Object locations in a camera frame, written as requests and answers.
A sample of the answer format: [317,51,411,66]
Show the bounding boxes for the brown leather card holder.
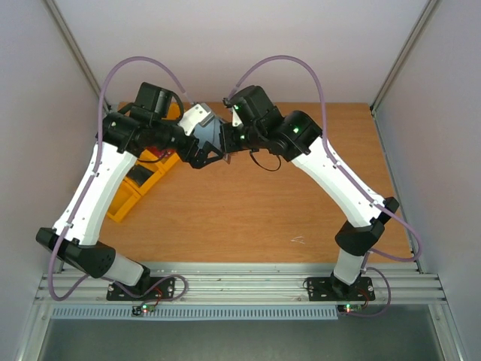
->
[191,114,234,165]

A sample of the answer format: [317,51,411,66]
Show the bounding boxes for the red credit card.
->
[158,150,175,159]

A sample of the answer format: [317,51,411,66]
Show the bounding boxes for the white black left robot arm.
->
[35,83,215,299]

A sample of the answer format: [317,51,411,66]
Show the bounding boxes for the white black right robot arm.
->
[220,86,399,300]

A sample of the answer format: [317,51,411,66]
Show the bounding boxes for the black card in bin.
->
[127,165,154,187]

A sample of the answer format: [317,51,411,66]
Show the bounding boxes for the yellow bin near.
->
[107,181,141,223]

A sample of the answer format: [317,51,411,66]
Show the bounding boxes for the left small circuit board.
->
[132,304,156,317]

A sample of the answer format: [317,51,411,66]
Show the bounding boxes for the small circuit board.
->
[132,304,156,317]
[337,303,367,314]

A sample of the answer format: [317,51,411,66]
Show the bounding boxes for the right small circuit board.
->
[337,303,367,314]

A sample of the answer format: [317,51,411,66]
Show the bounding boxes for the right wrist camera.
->
[222,98,243,127]

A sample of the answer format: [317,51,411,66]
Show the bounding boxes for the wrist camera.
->
[222,98,243,127]
[177,103,215,135]

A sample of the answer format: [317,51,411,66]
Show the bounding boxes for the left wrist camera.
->
[177,103,215,135]

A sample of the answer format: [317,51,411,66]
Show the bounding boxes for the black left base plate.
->
[106,276,175,302]

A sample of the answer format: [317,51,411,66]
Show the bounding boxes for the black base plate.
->
[106,276,175,302]
[303,276,376,302]

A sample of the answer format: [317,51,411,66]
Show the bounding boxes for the right aluminium frame post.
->
[370,0,441,117]

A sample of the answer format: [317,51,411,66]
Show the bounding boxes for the aluminium frame post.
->
[370,0,441,117]
[41,0,101,99]

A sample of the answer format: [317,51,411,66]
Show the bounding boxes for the left aluminium frame post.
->
[41,0,101,99]

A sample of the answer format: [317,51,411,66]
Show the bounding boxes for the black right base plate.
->
[303,276,376,302]

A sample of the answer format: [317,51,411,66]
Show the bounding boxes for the grey slotted cable duct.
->
[50,305,337,321]

